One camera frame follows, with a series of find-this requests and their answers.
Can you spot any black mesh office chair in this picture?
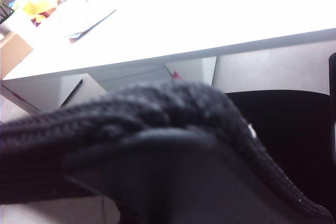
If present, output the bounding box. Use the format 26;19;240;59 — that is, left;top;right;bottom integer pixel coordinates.
0;52;336;224

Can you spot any light blue patterned cloth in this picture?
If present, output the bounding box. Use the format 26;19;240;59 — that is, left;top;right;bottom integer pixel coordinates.
59;0;118;45

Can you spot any white drawer cabinet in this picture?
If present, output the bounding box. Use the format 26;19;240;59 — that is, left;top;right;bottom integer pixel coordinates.
2;73;107;114

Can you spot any brown cardboard box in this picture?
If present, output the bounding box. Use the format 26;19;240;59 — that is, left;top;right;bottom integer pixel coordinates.
0;31;35;79

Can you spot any yellow and blue fabric pile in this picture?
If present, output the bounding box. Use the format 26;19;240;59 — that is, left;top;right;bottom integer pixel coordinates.
9;0;70;27

